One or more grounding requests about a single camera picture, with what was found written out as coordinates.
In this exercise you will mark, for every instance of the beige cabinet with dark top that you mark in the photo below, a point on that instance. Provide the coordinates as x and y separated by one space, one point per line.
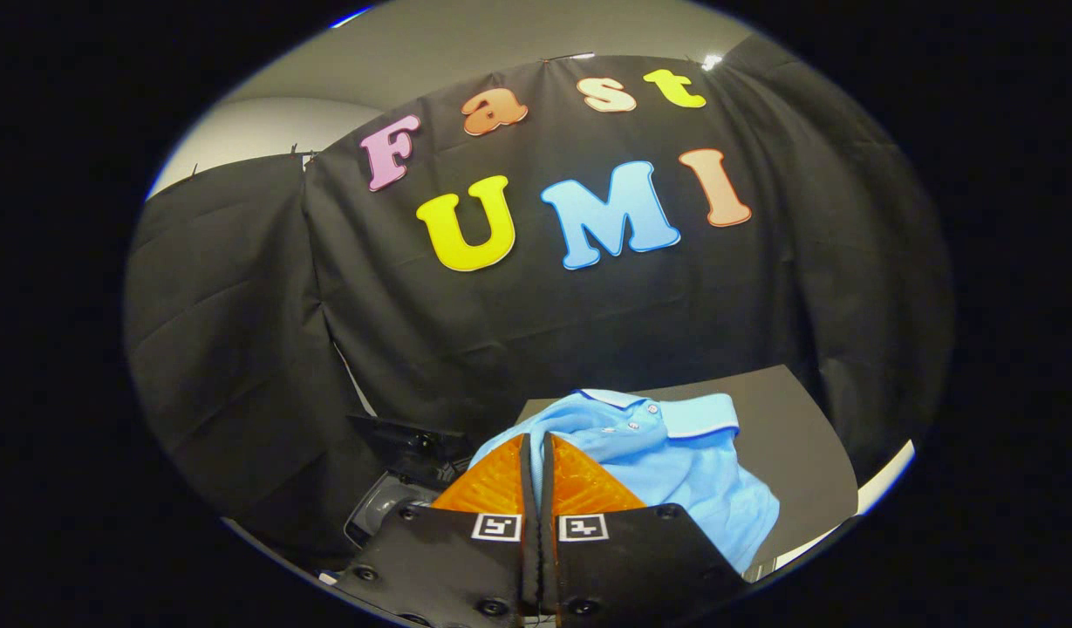
797 462

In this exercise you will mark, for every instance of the small ceiling light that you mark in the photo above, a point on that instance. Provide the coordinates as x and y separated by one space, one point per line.
712 62
575 57

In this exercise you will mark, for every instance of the dark washing machine lid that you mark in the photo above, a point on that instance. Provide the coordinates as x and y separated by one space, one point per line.
413 445

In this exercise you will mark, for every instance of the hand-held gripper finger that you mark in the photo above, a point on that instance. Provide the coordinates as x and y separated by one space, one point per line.
529 488
548 488

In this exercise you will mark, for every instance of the black backdrop cloth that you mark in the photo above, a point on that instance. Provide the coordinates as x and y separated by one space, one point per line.
544 314

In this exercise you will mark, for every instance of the light blue polo shirt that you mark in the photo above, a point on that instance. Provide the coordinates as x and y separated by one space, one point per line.
701 488

